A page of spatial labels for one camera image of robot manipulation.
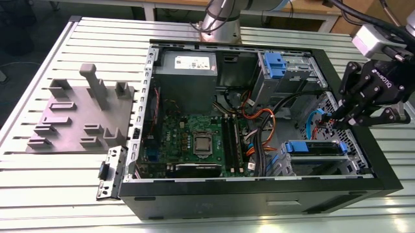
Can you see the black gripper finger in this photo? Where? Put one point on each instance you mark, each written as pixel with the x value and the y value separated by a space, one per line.
pixel 385 116
pixel 349 77

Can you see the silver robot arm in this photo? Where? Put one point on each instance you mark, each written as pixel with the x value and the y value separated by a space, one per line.
pixel 220 26

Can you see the metal disk bay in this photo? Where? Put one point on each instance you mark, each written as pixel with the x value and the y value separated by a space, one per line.
pixel 324 159

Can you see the tall metal drive cage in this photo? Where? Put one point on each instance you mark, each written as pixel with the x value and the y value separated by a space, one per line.
pixel 275 87

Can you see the blue drive latch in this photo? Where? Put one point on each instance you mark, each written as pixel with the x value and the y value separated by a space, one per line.
pixel 273 65

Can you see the wooden cabinet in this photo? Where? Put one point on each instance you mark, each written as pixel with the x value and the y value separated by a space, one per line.
pixel 369 4

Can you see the wooden desk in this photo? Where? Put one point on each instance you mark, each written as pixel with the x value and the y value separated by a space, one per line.
pixel 307 7

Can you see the RAM stick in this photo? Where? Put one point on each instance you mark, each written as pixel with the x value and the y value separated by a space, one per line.
pixel 239 145

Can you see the grey power supply unit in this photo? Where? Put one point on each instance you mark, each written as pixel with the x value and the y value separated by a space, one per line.
pixel 184 92

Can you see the silver CPU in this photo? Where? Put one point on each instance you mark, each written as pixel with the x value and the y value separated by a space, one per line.
pixel 203 143

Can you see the green motherboard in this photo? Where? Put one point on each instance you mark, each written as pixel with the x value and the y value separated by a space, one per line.
pixel 175 126

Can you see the CPU socket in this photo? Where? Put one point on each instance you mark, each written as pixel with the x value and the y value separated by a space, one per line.
pixel 193 155

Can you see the black PC case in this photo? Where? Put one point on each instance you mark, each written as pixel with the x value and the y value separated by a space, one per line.
pixel 227 201

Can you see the black graphics card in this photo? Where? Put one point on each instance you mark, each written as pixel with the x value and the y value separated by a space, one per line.
pixel 193 170

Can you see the grey parts rack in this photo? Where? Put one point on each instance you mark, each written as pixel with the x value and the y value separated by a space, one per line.
pixel 74 106

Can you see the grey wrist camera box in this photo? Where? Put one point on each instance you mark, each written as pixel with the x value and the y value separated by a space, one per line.
pixel 372 41

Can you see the metal expansion slot bracket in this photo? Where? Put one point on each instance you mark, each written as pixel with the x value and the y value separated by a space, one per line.
pixel 115 155

